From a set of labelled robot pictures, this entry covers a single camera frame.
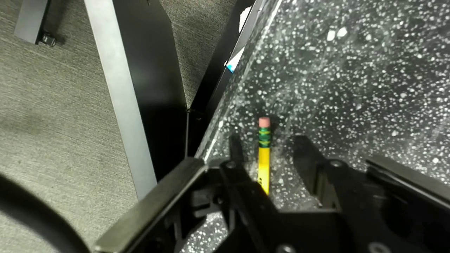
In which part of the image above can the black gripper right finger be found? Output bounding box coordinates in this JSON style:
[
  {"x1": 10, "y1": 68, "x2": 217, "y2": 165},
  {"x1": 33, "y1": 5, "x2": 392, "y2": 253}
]
[{"x1": 292, "y1": 134, "x2": 377, "y2": 253}]

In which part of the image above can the yellow pencil with pink eraser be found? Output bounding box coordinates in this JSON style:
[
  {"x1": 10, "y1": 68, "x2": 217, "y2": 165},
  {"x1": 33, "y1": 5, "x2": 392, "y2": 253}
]
[{"x1": 257, "y1": 117, "x2": 275, "y2": 197}]

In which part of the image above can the grey metal stand leg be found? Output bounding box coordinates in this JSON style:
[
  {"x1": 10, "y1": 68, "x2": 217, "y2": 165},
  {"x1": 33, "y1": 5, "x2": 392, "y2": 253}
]
[{"x1": 13, "y1": 0, "x2": 60, "y2": 48}]

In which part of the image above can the wide black cabinet door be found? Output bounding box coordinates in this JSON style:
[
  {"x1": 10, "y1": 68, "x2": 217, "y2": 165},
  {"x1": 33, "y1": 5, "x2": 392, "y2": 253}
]
[{"x1": 84, "y1": 0, "x2": 190, "y2": 201}]

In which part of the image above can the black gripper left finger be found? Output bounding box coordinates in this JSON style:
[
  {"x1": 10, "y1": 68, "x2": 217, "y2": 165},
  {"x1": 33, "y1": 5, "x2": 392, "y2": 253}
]
[{"x1": 219, "y1": 134, "x2": 285, "y2": 253}]

